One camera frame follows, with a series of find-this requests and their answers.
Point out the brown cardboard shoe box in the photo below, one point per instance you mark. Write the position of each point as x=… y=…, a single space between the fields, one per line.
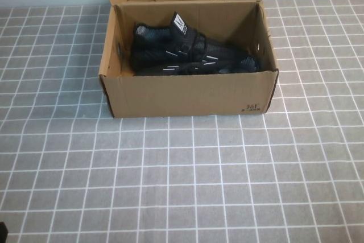
x=185 y=98

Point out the black knit sneaker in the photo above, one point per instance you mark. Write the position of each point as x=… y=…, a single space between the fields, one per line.
x=159 y=43
x=199 y=69

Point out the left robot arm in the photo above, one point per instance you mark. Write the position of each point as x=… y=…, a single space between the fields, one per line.
x=3 y=233

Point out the grey white-checked tablecloth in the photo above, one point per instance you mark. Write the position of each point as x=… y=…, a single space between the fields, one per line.
x=170 y=183

